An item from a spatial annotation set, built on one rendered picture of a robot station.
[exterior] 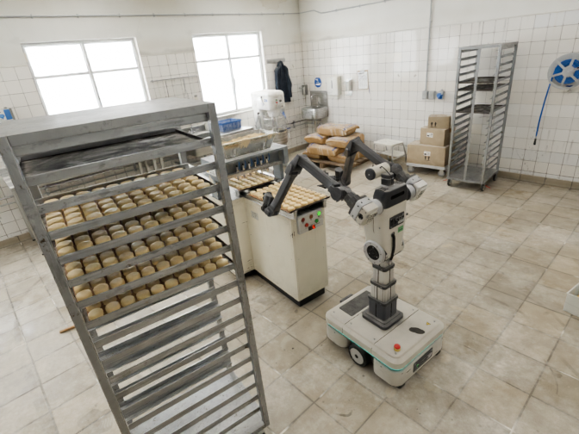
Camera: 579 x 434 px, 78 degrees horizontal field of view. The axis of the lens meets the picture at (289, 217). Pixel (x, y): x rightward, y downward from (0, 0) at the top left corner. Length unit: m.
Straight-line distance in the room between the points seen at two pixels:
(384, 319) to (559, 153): 4.01
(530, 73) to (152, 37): 5.20
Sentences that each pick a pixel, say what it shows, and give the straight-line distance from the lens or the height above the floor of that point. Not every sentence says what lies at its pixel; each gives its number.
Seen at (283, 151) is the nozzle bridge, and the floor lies 1.13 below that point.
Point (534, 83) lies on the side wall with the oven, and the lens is 5.85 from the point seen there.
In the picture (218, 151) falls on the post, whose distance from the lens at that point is 1.37.
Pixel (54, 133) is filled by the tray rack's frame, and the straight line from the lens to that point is 1.25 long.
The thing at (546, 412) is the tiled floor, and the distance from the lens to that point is 2.70.
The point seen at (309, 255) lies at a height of 0.47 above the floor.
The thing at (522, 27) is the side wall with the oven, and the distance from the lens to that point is 5.88.
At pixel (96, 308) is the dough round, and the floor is 1.15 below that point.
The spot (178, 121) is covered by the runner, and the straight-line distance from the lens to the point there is 1.34.
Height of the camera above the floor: 1.95
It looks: 24 degrees down
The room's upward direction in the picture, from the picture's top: 6 degrees counter-clockwise
